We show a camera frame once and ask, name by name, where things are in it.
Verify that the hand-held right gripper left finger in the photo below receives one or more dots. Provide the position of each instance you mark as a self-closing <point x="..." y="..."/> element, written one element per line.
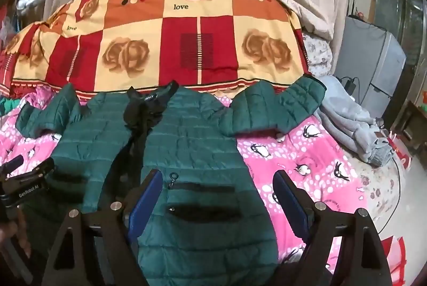
<point x="146" y="199"/>

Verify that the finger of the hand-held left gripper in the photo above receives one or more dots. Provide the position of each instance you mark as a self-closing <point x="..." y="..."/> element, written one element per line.
<point x="33" y="167"/>

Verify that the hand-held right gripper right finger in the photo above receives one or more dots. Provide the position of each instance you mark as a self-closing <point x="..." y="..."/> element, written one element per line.
<point x="290" y="196"/>

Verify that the dark green puffer jacket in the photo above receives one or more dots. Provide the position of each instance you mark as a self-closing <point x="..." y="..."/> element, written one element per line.
<point x="200" y="139"/>

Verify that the person's left hand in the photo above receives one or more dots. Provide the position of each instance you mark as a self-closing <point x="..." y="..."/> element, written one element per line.
<point x="20" y="229"/>

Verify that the pink penguin-print blanket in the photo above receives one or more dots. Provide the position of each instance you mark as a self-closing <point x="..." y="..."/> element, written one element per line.
<point x="300" y="152"/>

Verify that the bright green cloth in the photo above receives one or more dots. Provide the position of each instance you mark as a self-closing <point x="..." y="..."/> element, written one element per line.
<point x="8" y="105"/>

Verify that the white floral bedsheet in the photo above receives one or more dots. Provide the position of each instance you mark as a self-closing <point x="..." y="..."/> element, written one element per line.
<point x="377" y="192"/>

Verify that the grey fleece blanket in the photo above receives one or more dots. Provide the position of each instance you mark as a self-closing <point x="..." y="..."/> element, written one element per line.
<point x="347" y="119"/>

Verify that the red bag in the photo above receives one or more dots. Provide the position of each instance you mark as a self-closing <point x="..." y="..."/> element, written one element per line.
<point x="397" y="259"/>

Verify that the black power adapter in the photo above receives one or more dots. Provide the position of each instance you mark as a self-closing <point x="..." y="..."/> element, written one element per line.
<point x="352" y="85"/>

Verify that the white floral pillow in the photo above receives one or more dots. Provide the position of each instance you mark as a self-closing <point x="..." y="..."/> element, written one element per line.
<point x="317" y="52"/>

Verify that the red orange rose-print quilt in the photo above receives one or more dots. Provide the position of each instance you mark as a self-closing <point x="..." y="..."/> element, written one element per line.
<point x="140" y="49"/>

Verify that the grey refrigerator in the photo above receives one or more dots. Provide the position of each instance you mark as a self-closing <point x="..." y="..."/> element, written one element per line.
<point x="377" y="55"/>

